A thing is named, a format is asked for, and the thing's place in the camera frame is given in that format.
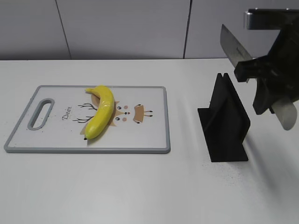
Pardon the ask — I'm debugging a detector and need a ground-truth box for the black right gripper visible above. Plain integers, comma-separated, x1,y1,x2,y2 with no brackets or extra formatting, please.
234,22,299,115

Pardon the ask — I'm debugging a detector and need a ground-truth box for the yellow plastic banana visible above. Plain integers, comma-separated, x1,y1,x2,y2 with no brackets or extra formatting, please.
84,85,114,140

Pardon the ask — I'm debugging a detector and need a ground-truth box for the black knife stand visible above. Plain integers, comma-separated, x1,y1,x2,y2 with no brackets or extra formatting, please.
198,73,250,162

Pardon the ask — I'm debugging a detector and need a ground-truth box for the white grey-rimmed cutting board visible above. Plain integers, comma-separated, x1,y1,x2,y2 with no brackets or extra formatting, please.
4,85,171,154

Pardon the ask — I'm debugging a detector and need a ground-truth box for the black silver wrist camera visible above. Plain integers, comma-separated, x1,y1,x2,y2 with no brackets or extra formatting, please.
244,8,299,30

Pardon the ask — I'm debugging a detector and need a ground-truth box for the knife with white handle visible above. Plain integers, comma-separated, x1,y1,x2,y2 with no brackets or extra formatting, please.
220,25,299,130

